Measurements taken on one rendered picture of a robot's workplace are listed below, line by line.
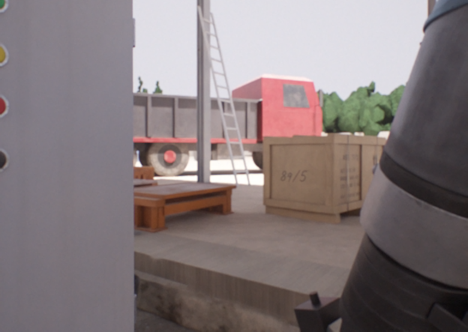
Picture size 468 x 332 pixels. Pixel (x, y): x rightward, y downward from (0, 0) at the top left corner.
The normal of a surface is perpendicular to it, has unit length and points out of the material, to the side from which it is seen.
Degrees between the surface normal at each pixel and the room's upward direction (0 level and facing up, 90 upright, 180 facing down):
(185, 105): 90
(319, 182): 90
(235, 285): 91
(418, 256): 102
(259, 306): 88
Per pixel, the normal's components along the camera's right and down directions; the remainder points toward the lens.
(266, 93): 0.37, -0.05
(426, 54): -0.99, -0.16
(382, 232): -0.90, 0.04
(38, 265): 0.82, 0.00
